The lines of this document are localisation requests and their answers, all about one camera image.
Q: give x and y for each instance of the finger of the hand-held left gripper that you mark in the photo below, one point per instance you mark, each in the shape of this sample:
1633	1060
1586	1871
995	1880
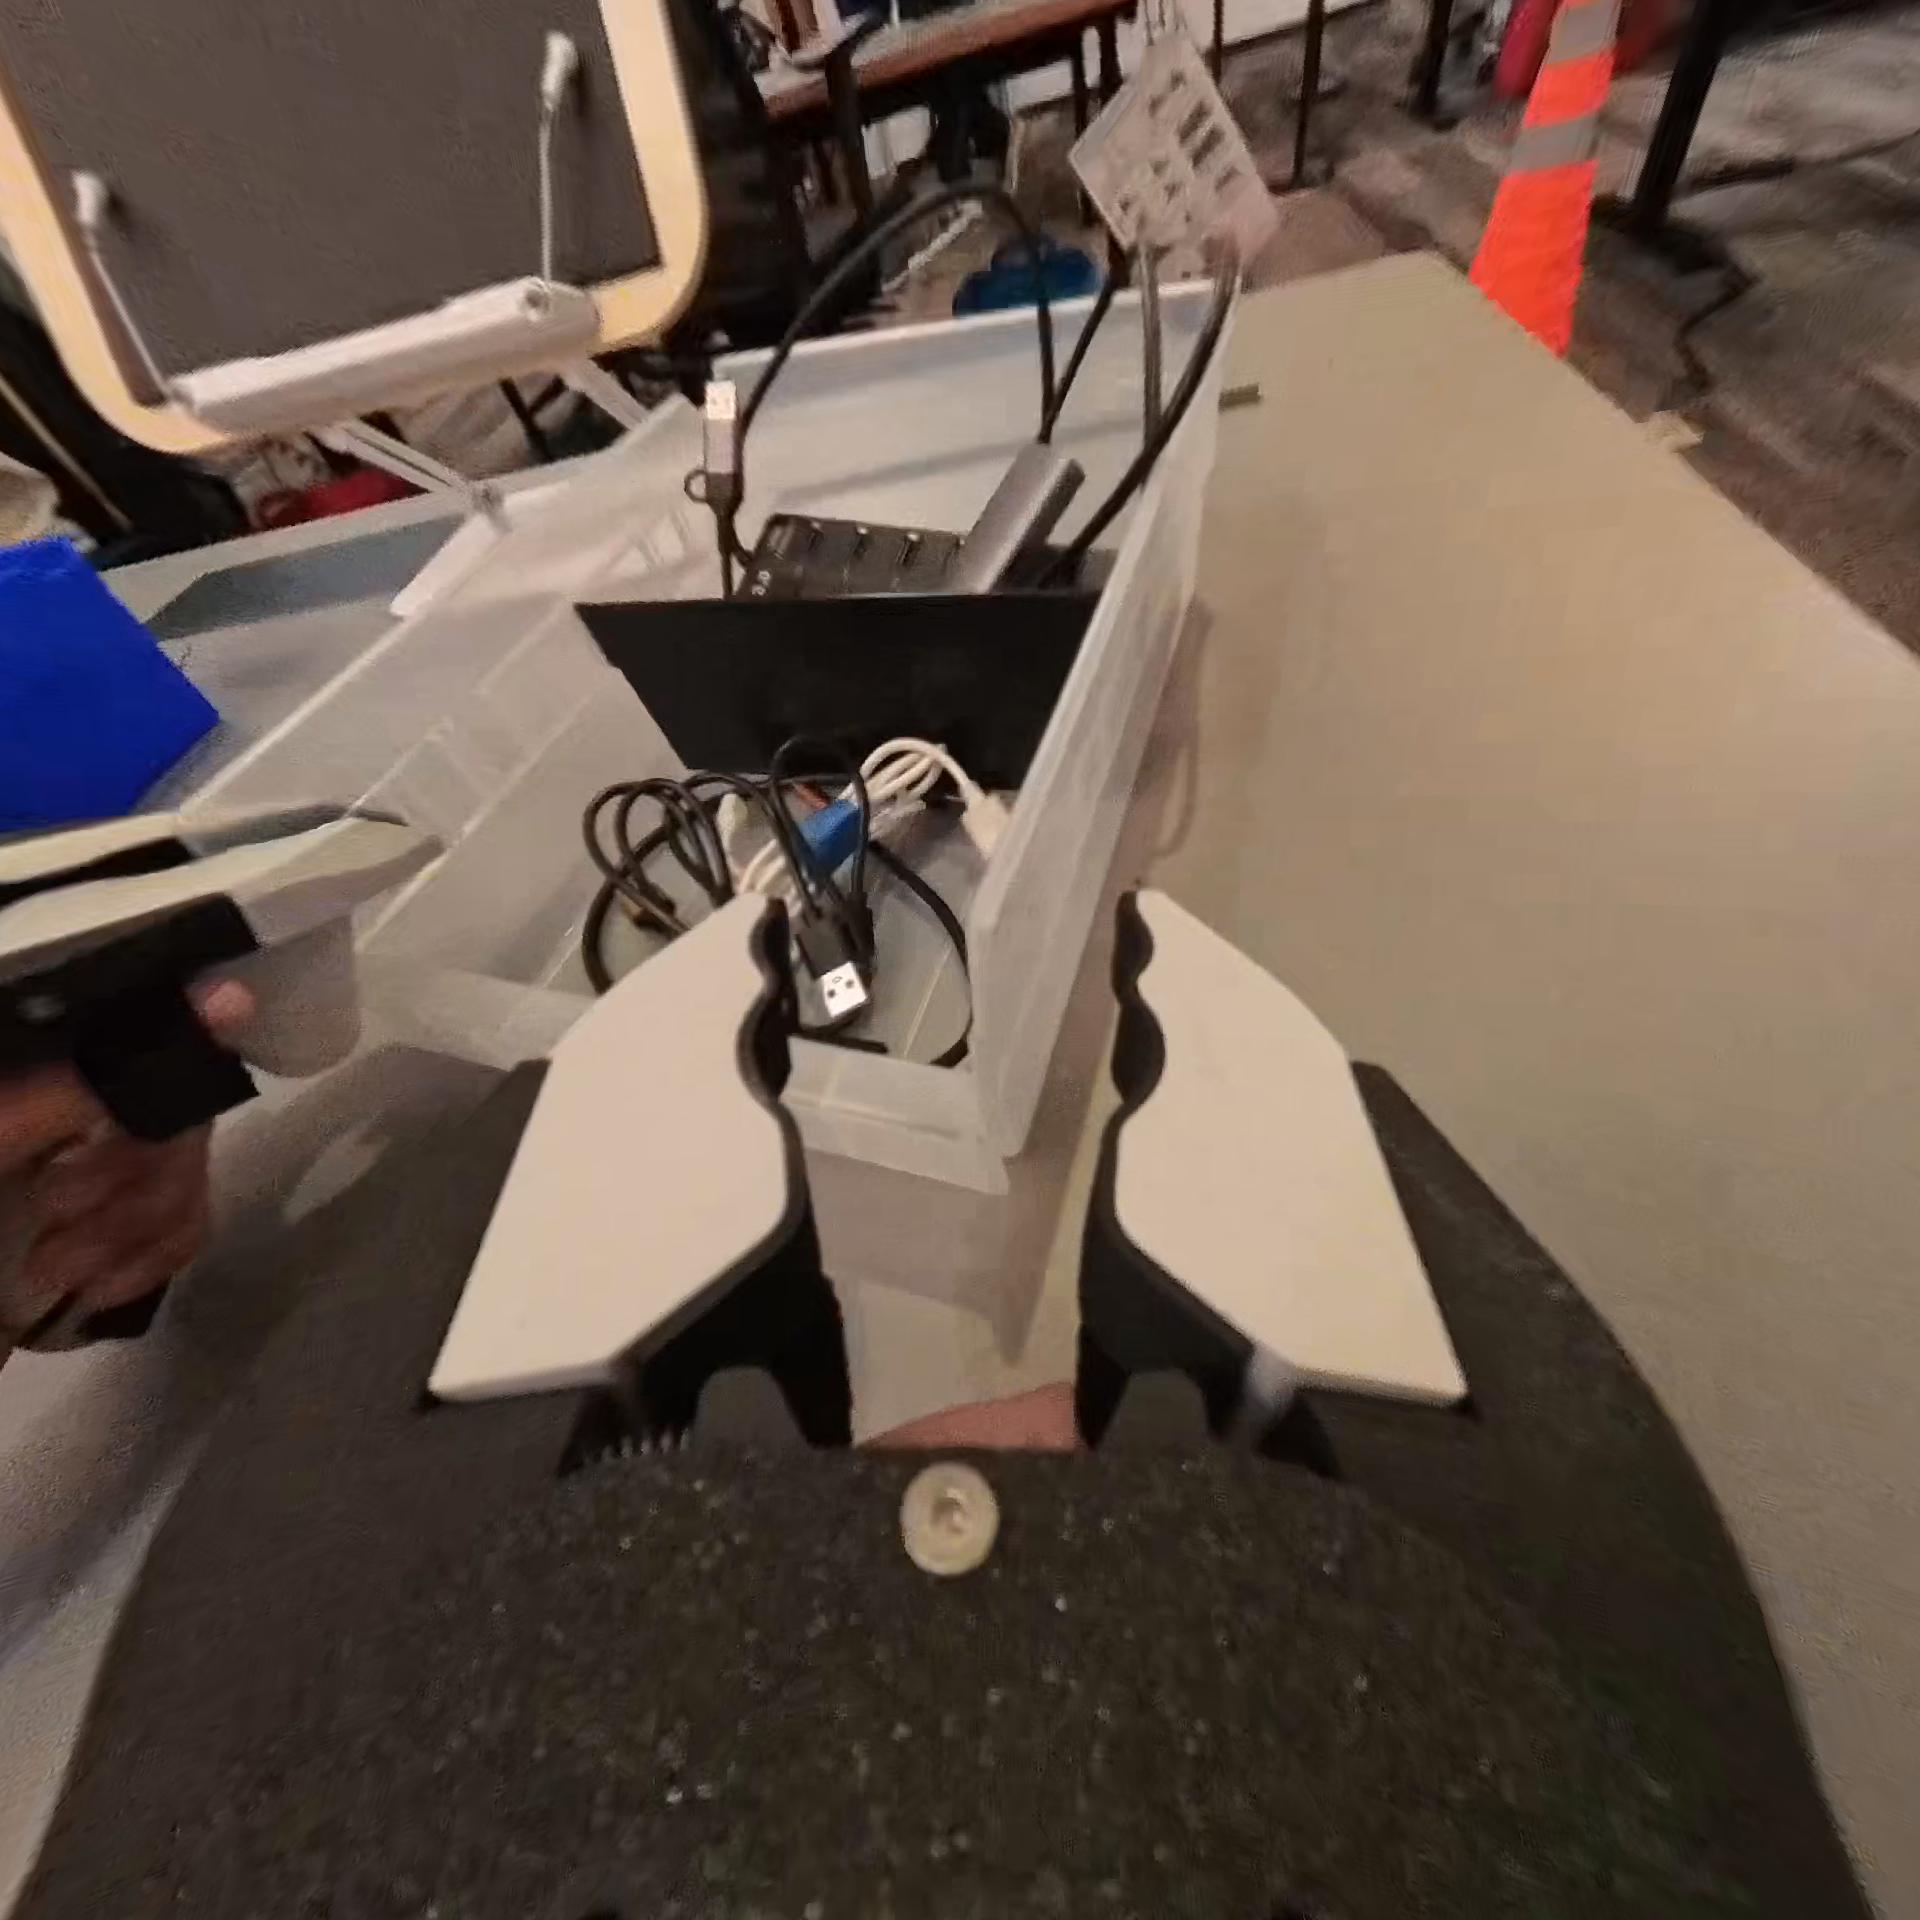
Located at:
180	833
330	879

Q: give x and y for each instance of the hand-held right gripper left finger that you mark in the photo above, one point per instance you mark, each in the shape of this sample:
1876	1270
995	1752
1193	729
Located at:
630	1200

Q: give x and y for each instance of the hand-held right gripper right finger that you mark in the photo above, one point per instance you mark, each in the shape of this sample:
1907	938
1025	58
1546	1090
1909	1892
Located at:
1275	1200

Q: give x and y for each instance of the blue plastic bin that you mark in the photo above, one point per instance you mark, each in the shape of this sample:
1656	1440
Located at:
91	675

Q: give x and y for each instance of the clear plastic bin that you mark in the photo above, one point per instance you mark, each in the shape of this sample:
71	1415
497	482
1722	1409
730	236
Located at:
1080	840

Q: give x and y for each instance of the black usb hub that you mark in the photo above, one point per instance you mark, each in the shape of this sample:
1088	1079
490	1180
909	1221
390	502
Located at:
841	553

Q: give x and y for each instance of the grey usb hub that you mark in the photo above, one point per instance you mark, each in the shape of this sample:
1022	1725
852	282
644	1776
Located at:
1020	519

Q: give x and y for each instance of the grey desk pad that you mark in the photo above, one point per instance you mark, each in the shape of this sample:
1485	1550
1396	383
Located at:
270	600

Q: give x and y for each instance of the grey desk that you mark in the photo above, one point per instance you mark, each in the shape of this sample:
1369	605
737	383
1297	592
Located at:
1501	900

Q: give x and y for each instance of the person's left hand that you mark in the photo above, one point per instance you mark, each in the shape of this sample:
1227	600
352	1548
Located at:
91	1215

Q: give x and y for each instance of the wooden board with dark panel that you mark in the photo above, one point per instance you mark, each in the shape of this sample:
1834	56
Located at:
301	150

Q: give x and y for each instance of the blue box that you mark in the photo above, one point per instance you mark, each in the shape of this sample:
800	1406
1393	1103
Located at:
1035	282

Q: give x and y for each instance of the wooden table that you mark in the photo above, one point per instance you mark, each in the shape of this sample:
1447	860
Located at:
931	45

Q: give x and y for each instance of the orange reflective barrier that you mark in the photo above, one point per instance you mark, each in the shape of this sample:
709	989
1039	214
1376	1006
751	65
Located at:
1544	181

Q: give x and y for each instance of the printed paper sign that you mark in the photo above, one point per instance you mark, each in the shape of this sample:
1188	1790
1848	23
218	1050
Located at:
1170	150

